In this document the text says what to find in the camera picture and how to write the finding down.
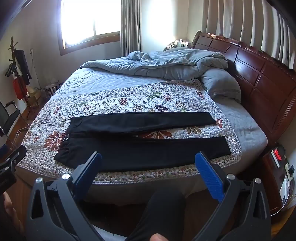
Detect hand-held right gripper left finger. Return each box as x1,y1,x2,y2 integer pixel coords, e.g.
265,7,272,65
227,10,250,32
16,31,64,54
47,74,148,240
25,151,104,241

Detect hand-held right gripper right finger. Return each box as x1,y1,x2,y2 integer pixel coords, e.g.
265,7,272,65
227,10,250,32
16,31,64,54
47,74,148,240
195,151,271,241

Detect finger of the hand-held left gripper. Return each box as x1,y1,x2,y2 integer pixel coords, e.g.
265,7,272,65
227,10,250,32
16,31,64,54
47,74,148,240
0,146,27,172

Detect black pants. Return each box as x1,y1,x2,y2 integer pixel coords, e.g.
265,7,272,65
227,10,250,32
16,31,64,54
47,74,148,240
54,112,232,173

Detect person's left hand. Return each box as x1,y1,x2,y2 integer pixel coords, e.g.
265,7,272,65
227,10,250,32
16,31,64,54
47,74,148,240
3,193,25,234

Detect black office chair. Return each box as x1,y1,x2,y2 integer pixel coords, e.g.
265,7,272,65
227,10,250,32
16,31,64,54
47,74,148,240
0,100,29,149

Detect person's leg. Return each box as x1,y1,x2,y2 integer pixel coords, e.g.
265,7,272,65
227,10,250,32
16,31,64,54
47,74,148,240
126,190,186,241

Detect cardboard box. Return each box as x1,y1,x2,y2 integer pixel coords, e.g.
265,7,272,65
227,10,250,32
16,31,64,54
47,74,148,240
26,88,45,107

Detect wooden nightstand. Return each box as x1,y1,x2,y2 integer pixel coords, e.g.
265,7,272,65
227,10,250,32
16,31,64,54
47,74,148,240
261,144,296,216

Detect red bag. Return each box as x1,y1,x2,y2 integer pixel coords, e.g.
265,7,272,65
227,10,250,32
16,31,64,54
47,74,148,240
13,77,28,99

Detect power strip with red switches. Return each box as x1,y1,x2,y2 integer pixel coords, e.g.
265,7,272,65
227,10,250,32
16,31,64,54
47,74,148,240
270,146,287,167

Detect white paper card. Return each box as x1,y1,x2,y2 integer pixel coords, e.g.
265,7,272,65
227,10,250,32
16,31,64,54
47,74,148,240
279,175,292,201

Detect floral quilted blanket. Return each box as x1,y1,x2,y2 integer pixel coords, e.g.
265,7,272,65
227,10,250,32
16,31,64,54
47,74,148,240
17,79,242,184

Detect grey pillow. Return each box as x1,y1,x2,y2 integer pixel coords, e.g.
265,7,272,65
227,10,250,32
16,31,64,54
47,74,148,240
200,68,241,103

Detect grey bed sheet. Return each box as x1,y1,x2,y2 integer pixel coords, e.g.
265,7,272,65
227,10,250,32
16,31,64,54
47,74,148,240
46,61,269,205

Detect black jacket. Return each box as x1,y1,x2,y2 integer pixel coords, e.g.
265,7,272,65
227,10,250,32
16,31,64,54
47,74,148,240
15,49,32,85

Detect wooden coat rack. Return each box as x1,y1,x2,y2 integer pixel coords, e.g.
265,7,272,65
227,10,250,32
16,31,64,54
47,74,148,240
5,37,35,118

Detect grey duvet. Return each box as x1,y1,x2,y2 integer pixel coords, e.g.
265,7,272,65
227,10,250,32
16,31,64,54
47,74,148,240
80,50,229,80

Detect floral cushion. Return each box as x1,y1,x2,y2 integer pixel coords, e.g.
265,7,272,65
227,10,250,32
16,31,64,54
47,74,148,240
163,39,192,51

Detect grey curtain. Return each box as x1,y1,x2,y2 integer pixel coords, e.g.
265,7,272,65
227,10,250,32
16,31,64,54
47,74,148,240
120,0,142,57

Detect window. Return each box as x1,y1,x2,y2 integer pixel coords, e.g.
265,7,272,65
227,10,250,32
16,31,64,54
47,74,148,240
58,0,122,56

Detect beige curtain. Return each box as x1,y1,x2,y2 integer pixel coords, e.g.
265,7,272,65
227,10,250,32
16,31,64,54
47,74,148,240
201,0,296,70

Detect wire basket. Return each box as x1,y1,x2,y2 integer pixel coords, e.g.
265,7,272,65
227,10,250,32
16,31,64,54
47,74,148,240
44,82,61,99

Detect wooden bed frame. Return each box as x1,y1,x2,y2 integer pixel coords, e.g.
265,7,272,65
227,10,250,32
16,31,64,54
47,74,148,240
191,31,296,145

